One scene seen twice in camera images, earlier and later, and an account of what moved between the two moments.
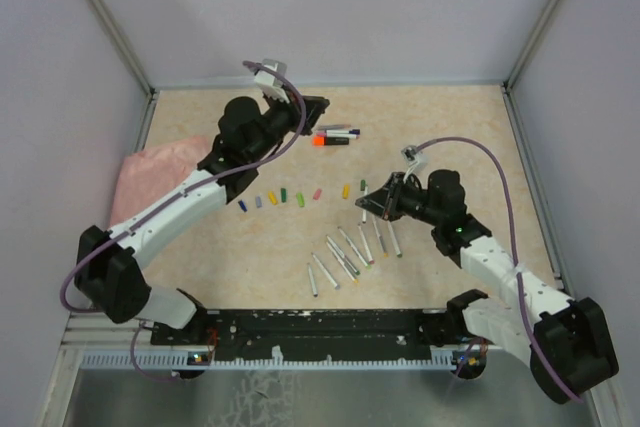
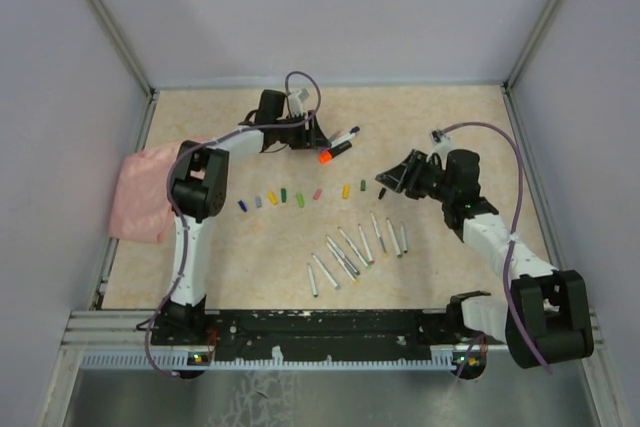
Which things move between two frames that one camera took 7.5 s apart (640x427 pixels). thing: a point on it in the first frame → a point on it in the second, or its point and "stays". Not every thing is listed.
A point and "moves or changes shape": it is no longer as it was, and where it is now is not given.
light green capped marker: (367, 266) stays
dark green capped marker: (395, 243) stays
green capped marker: (341, 251) stays
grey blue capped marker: (336, 285) stays
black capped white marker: (363, 210) → (404, 237)
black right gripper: (385, 201) → (410, 172)
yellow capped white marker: (339, 258) stays
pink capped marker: (367, 251) stays
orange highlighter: (323, 141) moves or changes shape
